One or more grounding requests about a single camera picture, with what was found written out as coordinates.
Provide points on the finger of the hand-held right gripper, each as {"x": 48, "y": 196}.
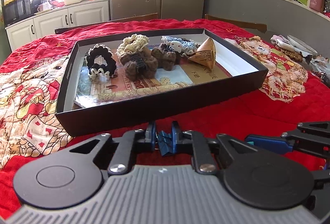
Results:
{"x": 268, "y": 144}
{"x": 322, "y": 178}

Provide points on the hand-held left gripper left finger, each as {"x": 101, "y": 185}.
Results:
{"x": 152, "y": 135}

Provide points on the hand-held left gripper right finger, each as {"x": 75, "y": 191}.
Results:
{"x": 175, "y": 136}

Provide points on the blue binder clip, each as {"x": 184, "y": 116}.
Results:
{"x": 166, "y": 144}

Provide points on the black shallow cardboard box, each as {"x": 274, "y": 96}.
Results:
{"x": 154, "y": 110}

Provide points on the brown fuzzy hair claw clip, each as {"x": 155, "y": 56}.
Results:
{"x": 165, "y": 60}
{"x": 131, "y": 66}

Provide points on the brown pyramid snack packet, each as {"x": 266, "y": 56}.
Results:
{"x": 205, "y": 55}

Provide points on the blue crocheted scrunchie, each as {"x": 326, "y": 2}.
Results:
{"x": 188, "y": 46}

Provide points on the cream crocheted scrunchie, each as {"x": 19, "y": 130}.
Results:
{"x": 134, "y": 42}

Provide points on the black scrunchie with white trim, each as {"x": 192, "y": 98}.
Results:
{"x": 90, "y": 58}

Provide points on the red printed blanket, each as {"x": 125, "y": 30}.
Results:
{"x": 257, "y": 115}

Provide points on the printed paper sheet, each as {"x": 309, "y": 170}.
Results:
{"x": 134, "y": 89}

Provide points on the brown patterned pouch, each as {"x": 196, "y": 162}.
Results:
{"x": 291, "y": 55}

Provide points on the white cloth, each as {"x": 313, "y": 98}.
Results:
{"x": 282, "y": 42}

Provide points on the wooden chair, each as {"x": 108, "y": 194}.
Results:
{"x": 237, "y": 22}
{"x": 129, "y": 18}

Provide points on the white kitchen cabinet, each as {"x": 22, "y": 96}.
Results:
{"x": 85, "y": 15}

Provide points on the pink bag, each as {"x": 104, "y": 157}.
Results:
{"x": 317, "y": 0}

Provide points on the white mug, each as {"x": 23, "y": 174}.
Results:
{"x": 40, "y": 7}

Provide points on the black microwave oven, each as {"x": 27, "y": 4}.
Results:
{"x": 15, "y": 11}

